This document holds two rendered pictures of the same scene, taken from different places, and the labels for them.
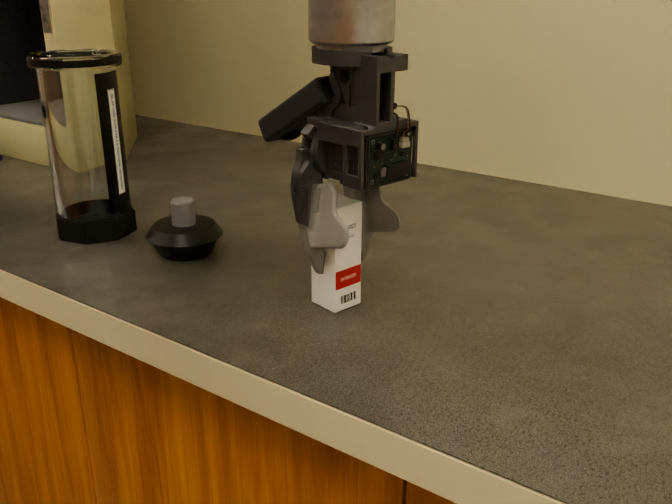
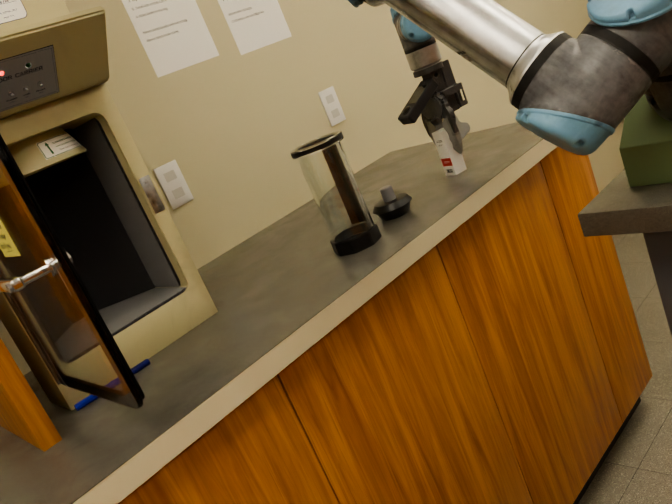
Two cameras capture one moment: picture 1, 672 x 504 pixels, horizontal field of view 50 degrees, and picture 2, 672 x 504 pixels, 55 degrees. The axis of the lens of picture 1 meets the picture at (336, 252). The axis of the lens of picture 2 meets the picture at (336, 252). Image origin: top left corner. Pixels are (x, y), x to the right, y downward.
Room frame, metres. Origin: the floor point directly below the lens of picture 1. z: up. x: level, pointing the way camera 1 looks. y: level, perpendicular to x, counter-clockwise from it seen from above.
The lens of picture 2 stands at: (0.60, 1.54, 1.30)
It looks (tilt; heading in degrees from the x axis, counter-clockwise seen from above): 16 degrees down; 285
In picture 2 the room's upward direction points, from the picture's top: 23 degrees counter-clockwise
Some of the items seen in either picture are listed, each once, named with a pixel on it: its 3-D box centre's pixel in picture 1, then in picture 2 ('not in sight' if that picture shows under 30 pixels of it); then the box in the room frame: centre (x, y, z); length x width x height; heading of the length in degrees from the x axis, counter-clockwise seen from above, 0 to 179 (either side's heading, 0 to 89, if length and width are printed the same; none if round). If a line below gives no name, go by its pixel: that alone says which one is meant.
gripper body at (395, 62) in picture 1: (357, 116); (438, 90); (0.65, -0.02, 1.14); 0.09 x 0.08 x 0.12; 42
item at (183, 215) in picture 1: (184, 225); (390, 200); (0.82, 0.18, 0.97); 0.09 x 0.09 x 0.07
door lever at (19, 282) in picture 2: not in sight; (21, 278); (1.18, 0.86, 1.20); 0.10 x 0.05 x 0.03; 144
